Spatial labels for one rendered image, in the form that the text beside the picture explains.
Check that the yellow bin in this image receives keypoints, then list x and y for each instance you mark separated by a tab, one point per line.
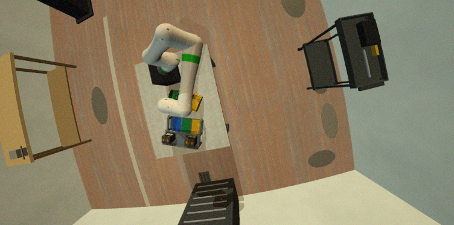
195	103

